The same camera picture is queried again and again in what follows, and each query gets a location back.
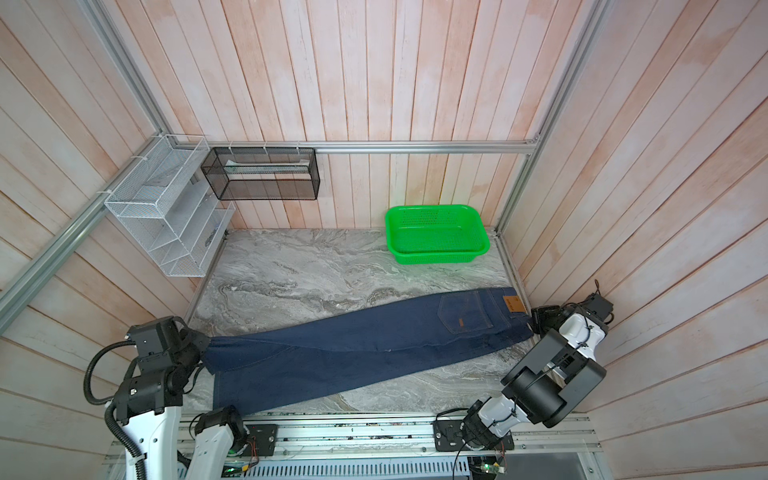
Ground aluminium frame right post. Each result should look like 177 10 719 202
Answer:
489 1 614 234

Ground aluminium frame left bar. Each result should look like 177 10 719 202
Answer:
1 132 165 334

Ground aluminium front rail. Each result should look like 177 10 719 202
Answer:
101 412 604 480

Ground dark blue denim trousers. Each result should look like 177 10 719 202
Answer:
203 287 532 414

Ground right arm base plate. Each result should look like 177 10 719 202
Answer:
432 418 515 453

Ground aluminium frame back bar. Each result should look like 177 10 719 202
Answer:
207 140 538 154

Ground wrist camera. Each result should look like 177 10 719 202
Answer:
578 292 614 329
127 316 184 360

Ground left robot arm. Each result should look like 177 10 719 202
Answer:
104 317 257 479

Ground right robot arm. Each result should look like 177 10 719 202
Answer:
461 295 614 449

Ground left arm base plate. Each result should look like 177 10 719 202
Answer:
243 423 279 460

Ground black mesh wall basket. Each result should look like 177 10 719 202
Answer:
201 146 321 201

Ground aluminium frame bar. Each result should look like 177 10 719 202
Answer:
207 140 538 154
1 132 165 334

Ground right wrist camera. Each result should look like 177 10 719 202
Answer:
578 292 614 329

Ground green plastic basket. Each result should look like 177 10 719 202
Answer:
385 205 490 265

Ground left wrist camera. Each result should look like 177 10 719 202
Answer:
127 316 184 360

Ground white wire mesh shelf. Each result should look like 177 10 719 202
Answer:
105 134 235 278

